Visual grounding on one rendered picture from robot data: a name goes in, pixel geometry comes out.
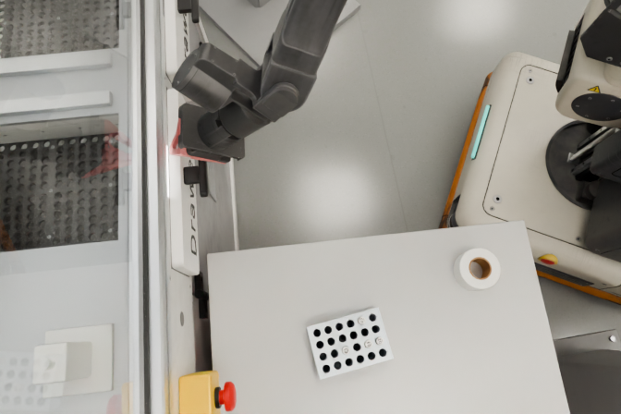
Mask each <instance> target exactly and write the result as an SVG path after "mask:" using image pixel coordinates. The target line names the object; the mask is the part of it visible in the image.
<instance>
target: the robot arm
mask: <svg viewBox="0 0 621 414"><path fill-rule="evenodd" d="M346 2H347V0H289V1H288V3H287V5H286V9H285V10H284V12H283V13H282V16H281V18H280V19H279V22H278V24H277V27H276V30H275V32H273V34H272V37H271V40H270V41H269V44H268V46H267V49H266V52H265V54H264V57H263V63H262V64H261V65H260V66H259V67H258V68H257V69H254V68H253V67H251V66H250V65H249V64H247V63H246V62H245V61H243V60H242V59H241V58H239V60H236V58H234V57H232V56H231V55H229V54H227V53H225V52H224V51H222V50H221V49H219V48H217V47H216V46H214V45H213V44H211V43H203V44H202V45H201V46H200V47H199V48H198V49H195V50H193V51H192V52H191V53H190V54H189V55H188V56H187V58H186V59H185V60H184V61H183V63H182V64H181V66H180V67H179V69H178V71H177V73H176V74H175V76H174V79H173V82H172V88H173V89H175V90H176V91H178V92H180V93H182V94H183V95H185V96H186V97H188V98H189V99H190V100H191V101H193V102H195V103H196V104H198V105H200V106H201V107H199V106H197V105H193V104H190V103H183V104H182V105H181V106H179V107H178V122H177V132H176V135H175V137H174V138H173V140H172V143H171V145H170V154H171V155H176V156H184V157H190V159H195V160H201V161H207V162H213V163H218V164H227V163H229V162H230V161H231V158H235V159H237V160H238V161H239V160H241V159H243V158H244V157H245V140H244V138H246V137H247V136H248V135H250V134H252V133H253V132H255V131H257V130H259V129H260V128H263V127H265V126H266V125H268V124H270V123H271V122H272V121H273V122H276V121H277V120H278V119H279V118H280V117H283V116H285V115H286V114H287V113H288V112H292V111H295V110H297V109H299V108H300V107H301V106H302V105H303V104H304V103H305V102H306V101H307V99H308V97H309V94H310V92H311V89H312V87H313V85H314V83H315V81H316V79H317V70H318V68H319V66H320V64H321V62H322V61H323V58H324V56H325V53H326V51H327V48H328V45H329V42H330V39H331V36H332V33H333V31H334V29H335V25H336V23H337V21H338V19H339V17H340V15H341V13H342V11H343V9H344V7H345V5H346ZM177 144H178V149H177Z"/></svg>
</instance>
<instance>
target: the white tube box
mask: <svg viewBox="0 0 621 414"><path fill-rule="evenodd" d="M359 317H364V318H365V319H366V322H365V323H364V324H359V323H358V318H359ZM307 331H308V335H309V339H310V345H311V349H312V353H313V357H314V360H315V363H316V367H317V371H318V374H319V378H320V380H322V379H325V378H329V377H332V376H336V375H338V374H342V373H345V372H349V371H354V370H357V369H360V368H364V367H367V366H371V365H373V364H377V363H380V362H384V361H387V360H390V359H393V358H394V357H393V354H392V350H391V348H390V345H389V341H388V338H387V335H386V331H385V329H384V323H383V320H382V316H381V313H380V311H379V308H374V309H371V310H366V311H362V312H358V313H355V314H351V315H348V316H345V317H341V318H338V319H334V320H332V321H328V322H324V323H318V324H315V325H312V326H309V327H307ZM376 337H382V338H383V339H384V343H383V344H382V345H378V344H376V343H375V339H376ZM366 340H371V341H372V347H370V348H367V347H365V346H364V342H365V341H366ZM343 347H349V349H350V352H349V353H348V354H347V355H345V354H344V353H343V352H342V348H343Z"/></svg>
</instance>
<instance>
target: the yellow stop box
mask: <svg viewBox="0 0 621 414"><path fill-rule="evenodd" d="M178 385H179V414H221V407H222V405H220V402H219V391H220V390H221V387H220V386H219V373H218V371H202V372H193V373H190V374H187V375H184V376H181V377H179V380H178Z"/></svg>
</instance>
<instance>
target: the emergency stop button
mask: <svg viewBox="0 0 621 414"><path fill-rule="evenodd" d="M219 402H220V405H225V411H227V412H228V411H233V410H234V408H235V407H236V403H237V391H236V387H235V385H234V384H233V383H232V382H225V385H224V390H220V391H219Z"/></svg>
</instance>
